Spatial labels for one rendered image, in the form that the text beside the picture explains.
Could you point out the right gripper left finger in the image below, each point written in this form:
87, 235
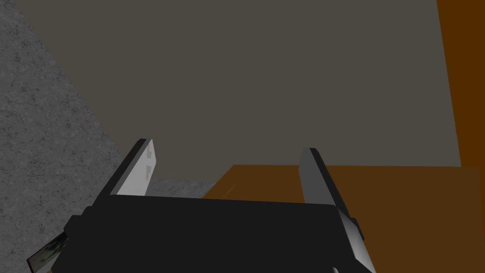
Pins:
134, 178

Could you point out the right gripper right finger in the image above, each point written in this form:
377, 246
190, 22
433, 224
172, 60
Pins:
316, 182

